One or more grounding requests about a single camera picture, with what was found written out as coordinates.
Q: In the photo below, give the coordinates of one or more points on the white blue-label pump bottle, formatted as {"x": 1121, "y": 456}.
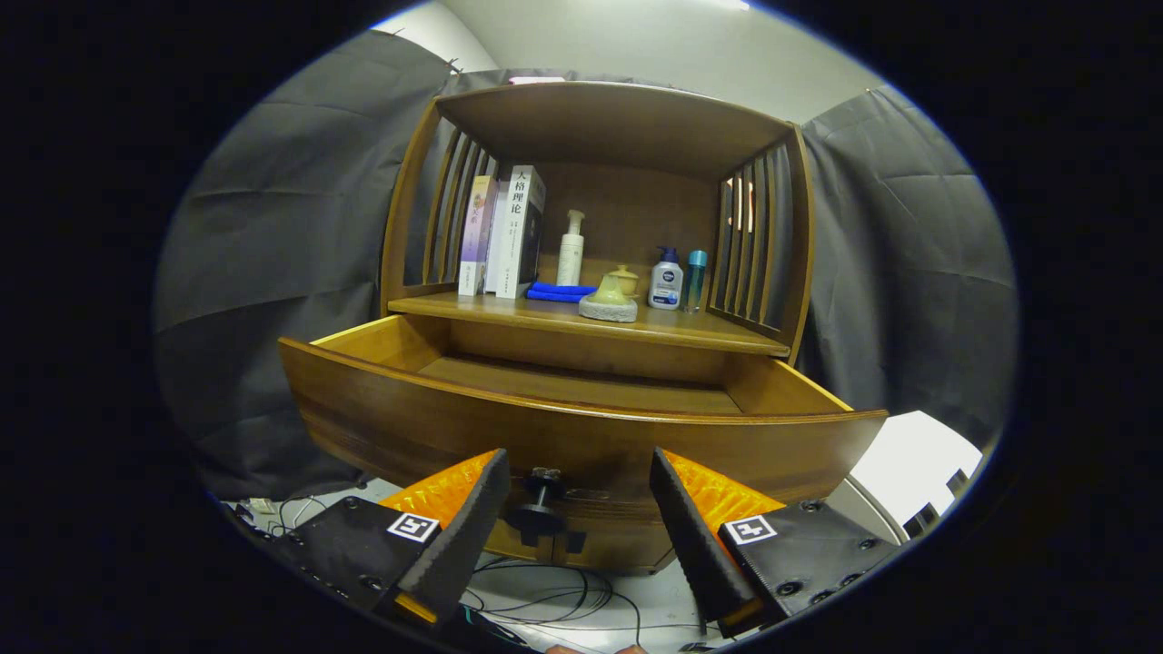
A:
{"x": 665, "y": 286}

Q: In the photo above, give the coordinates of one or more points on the wooden countertop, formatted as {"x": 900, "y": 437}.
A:
{"x": 700, "y": 327}

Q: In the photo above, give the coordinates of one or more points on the white book with portrait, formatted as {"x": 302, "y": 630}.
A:
{"x": 522, "y": 236}

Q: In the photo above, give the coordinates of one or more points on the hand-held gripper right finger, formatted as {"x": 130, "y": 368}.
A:
{"x": 695, "y": 545}

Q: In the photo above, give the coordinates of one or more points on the purple book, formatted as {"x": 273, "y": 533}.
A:
{"x": 477, "y": 236}

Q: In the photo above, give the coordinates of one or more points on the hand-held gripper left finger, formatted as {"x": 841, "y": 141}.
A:
{"x": 468, "y": 545}

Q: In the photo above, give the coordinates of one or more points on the white board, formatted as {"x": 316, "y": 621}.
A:
{"x": 909, "y": 463}

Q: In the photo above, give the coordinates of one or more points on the wooden drawer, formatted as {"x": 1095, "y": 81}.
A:
{"x": 454, "y": 427}

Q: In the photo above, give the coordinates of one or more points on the wooden cabinet door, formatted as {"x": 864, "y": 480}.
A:
{"x": 525, "y": 550}
{"x": 627, "y": 549}

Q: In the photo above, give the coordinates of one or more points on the teal clear bottle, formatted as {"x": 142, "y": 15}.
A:
{"x": 695, "y": 282}

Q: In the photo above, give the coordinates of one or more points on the wooden cabinet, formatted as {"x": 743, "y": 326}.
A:
{"x": 627, "y": 127}

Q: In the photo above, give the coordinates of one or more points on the beige lidded teacup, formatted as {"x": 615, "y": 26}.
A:
{"x": 628, "y": 277}

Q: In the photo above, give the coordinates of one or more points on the blue folded cloth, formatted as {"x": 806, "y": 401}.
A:
{"x": 554, "y": 292}

